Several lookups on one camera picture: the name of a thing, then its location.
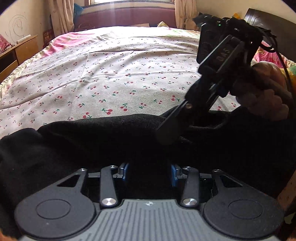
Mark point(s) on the right beige curtain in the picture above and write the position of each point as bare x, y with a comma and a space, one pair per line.
185, 12

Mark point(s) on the pink floral quilt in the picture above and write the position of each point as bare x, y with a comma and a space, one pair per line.
263, 55

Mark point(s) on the black pants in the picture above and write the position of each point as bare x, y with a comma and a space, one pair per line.
253, 149

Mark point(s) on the beige curtain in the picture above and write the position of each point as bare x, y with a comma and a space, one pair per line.
185, 12
62, 16

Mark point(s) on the dark wooden headboard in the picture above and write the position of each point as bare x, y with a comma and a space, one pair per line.
283, 29

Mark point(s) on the white paper roll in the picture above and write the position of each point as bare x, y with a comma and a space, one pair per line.
23, 39

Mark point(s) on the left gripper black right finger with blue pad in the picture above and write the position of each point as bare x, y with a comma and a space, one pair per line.
187, 179

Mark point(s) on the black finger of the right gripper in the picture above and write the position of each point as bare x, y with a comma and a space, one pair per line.
175, 123

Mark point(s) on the wooden bedside cabinet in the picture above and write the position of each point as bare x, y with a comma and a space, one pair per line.
16, 55

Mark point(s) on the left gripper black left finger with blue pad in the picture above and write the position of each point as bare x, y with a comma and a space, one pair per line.
112, 180

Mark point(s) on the purple upholstered bench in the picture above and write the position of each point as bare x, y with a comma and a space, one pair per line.
125, 17

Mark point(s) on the left beige curtain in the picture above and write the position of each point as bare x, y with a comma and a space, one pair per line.
62, 16

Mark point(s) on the right hand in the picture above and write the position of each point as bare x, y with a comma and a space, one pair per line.
259, 96

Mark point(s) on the cherry print bed sheet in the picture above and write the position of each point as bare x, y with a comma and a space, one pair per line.
102, 72

